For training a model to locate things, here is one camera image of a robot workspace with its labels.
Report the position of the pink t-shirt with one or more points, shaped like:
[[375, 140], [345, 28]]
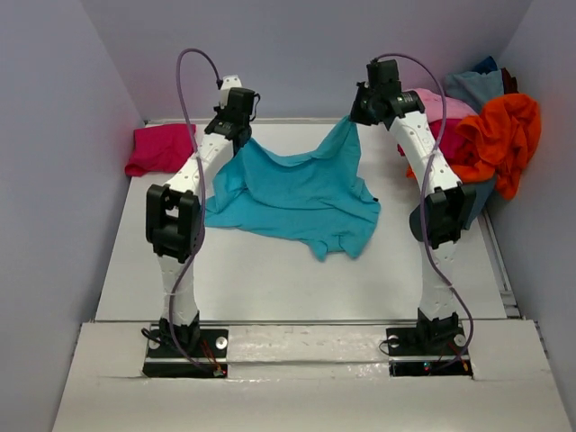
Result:
[[454, 108]]

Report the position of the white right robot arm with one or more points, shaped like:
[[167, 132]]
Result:
[[439, 302]]

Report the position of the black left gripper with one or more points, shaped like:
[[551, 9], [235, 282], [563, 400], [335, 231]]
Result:
[[220, 112]]

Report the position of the grey-blue t-shirt at back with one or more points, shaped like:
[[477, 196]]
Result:
[[473, 88]]

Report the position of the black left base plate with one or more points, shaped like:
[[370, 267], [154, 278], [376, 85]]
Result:
[[207, 360]]

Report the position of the folded magenta t-shirt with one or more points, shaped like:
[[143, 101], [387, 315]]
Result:
[[159, 149]]

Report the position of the slate blue t-shirt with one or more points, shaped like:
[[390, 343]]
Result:
[[477, 198]]

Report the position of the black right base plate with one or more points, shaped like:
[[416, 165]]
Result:
[[410, 357]]

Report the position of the orange t-shirt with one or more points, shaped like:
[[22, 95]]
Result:
[[505, 135]]

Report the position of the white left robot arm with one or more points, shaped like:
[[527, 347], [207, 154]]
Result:
[[176, 210]]

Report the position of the dark blue t-shirt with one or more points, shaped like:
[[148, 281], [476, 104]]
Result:
[[486, 66]]

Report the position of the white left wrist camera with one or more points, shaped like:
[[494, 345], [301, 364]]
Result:
[[225, 85]]

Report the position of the maroon t-shirt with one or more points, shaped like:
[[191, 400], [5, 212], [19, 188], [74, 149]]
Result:
[[509, 82]]

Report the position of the magenta t-shirt in pile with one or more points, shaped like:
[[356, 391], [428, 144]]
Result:
[[456, 149]]

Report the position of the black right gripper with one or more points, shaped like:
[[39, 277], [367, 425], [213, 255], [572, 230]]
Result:
[[357, 114]]

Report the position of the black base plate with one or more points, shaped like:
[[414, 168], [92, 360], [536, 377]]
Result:
[[410, 357], [207, 360]]

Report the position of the turquoise t-shirt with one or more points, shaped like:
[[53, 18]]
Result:
[[316, 197]]

